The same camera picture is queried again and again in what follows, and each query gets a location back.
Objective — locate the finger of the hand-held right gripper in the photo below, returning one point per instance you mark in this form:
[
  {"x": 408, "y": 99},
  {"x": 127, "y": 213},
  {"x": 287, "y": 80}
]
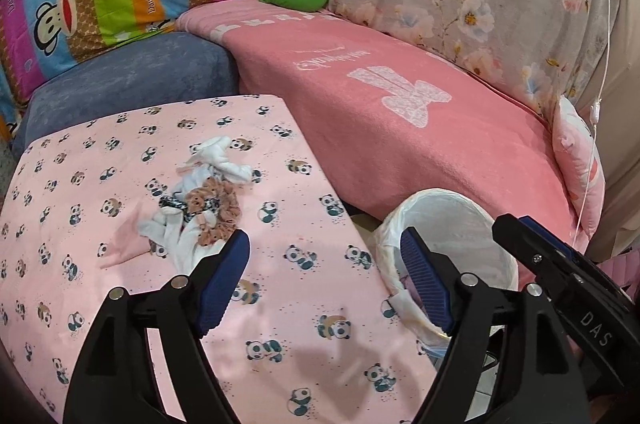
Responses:
[
  {"x": 515, "y": 236},
  {"x": 555, "y": 244}
]

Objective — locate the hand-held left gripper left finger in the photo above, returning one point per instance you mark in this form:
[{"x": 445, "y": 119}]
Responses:
[{"x": 222, "y": 284}]

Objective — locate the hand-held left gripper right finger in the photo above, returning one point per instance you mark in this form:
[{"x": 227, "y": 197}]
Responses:
[{"x": 425, "y": 284}]

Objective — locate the round bin with white liner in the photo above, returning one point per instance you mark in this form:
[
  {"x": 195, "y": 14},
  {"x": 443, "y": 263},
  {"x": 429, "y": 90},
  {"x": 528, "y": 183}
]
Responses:
[{"x": 460, "y": 224}]

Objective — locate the white bundled sock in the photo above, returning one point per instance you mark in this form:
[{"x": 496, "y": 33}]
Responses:
[{"x": 185, "y": 244}]

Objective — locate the pink padded chair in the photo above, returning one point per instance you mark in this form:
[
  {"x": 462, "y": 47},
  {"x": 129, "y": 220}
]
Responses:
[{"x": 622, "y": 266}]

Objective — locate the pink panda-print cloth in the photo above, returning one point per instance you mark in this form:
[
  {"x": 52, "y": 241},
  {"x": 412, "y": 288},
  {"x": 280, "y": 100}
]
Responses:
[{"x": 300, "y": 304}]

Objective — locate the small pink pillow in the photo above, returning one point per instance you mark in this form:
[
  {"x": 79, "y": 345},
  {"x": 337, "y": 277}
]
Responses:
[{"x": 580, "y": 154}]

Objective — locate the black and white scrunchie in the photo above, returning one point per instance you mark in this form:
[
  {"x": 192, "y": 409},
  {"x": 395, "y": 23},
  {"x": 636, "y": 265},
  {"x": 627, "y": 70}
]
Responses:
[{"x": 172, "y": 204}]

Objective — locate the pink and white cloth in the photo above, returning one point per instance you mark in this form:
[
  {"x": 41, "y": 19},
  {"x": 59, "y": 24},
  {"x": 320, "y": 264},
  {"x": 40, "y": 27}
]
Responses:
[{"x": 122, "y": 246}]

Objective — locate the white crumpled cloth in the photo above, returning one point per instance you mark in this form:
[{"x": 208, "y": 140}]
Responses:
[{"x": 220, "y": 154}]

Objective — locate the pink blanket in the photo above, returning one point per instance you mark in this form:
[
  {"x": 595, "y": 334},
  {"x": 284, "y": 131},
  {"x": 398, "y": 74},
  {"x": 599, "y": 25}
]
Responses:
[{"x": 375, "y": 104}]

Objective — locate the blue-grey sofa cushion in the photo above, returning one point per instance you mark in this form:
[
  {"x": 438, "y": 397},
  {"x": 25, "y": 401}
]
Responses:
[{"x": 140, "y": 69}]

